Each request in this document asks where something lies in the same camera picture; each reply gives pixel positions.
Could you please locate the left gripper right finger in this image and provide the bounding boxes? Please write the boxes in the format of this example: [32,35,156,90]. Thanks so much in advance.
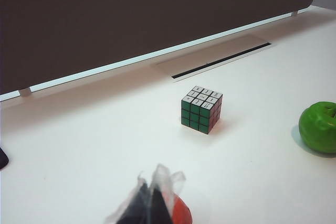
[149,164,187,224]

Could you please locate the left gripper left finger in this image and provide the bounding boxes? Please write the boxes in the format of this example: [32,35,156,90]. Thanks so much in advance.
[106,174,151,224]

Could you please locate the green apple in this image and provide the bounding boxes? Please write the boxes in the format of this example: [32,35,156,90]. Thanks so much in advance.
[298,101,336,154]

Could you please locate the orange round fruit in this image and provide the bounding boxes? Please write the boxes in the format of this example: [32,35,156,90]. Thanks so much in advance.
[170,194,194,224]

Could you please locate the Rubik's cube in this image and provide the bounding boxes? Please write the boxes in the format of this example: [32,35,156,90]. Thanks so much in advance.
[181,85,224,134]

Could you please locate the black flat device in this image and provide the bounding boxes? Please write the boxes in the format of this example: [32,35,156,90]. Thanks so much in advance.
[0,146,10,171]

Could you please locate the large brown desk partition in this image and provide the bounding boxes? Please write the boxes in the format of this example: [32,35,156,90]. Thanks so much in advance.
[0,0,323,103]

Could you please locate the desk cable slot cover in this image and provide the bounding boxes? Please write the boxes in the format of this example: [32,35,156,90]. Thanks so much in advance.
[155,34,273,80]

